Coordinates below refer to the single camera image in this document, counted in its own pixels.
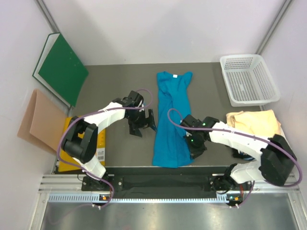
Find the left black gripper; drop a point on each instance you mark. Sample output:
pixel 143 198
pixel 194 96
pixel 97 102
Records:
pixel 134 128

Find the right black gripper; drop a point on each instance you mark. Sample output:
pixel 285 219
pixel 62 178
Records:
pixel 195 152

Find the blue t shirt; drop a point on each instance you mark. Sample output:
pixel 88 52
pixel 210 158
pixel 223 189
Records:
pixel 170 148

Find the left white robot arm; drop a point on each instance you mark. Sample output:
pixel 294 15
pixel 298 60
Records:
pixel 103 118

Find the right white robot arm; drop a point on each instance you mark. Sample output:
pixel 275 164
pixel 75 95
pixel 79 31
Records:
pixel 273 159

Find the cream folded t shirt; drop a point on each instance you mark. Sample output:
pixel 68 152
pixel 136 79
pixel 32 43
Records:
pixel 261 123

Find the white plastic basket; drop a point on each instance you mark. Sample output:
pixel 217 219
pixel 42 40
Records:
pixel 248 80

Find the yellow folder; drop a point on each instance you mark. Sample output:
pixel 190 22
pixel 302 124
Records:
pixel 100 151

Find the tan folded sheet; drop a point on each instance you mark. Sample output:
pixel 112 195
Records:
pixel 43 123

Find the green binder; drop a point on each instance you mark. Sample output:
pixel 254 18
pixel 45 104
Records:
pixel 60 70

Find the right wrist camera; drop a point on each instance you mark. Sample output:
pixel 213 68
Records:
pixel 189 123

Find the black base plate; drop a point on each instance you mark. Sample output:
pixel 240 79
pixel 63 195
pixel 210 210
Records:
pixel 161 183

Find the aluminium frame rail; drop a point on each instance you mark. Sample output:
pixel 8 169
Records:
pixel 83 189

